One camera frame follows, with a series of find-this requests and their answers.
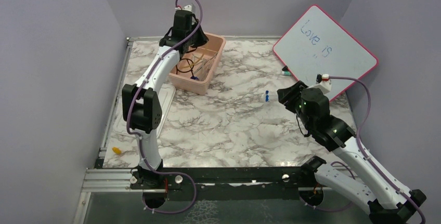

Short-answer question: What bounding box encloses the yellow rubber tube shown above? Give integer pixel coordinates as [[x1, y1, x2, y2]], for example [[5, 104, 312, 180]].
[[175, 48, 218, 74]]

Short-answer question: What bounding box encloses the black wire tripod stand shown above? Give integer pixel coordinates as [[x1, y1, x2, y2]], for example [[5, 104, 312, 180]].
[[175, 58, 194, 76]]

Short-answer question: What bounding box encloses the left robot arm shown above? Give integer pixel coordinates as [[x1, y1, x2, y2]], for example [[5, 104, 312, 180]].
[[121, 8, 208, 188]]

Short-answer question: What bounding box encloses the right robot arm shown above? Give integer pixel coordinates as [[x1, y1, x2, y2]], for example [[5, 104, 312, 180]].
[[277, 78, 426, 223]]

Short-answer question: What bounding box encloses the green whiteboard marker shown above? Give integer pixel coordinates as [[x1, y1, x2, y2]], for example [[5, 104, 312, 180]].
[[281, 66, 292, 76]]

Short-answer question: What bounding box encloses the pink plastic bin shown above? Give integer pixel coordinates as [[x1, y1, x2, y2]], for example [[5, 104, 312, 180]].
[[168, 33, 226, 95]]

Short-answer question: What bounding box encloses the pink framed whiteboard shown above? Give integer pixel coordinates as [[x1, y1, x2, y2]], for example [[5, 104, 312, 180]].
[[273, 5, 378, 101]]

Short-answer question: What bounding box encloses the white plastic lid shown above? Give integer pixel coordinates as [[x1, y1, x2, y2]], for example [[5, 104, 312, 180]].
[[112, 84, 176, 138]]

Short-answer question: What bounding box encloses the small yellow object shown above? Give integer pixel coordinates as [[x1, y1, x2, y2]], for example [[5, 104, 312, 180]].
[[112, 147, 122, 155]]

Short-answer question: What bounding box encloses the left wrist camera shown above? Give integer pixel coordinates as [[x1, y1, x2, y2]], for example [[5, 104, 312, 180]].
[[182, 4, 196, 14]]

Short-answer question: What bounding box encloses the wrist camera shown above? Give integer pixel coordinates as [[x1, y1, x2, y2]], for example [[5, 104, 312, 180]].
[[309, 74, 332, 95], [182, 4, 196, 14]]

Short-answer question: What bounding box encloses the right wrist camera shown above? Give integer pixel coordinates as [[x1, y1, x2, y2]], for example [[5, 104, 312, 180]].
[[309, 74, 332, 95]]

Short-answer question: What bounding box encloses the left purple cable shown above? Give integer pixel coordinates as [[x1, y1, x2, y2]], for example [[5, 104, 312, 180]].
[[126, 0, 204, 182]]

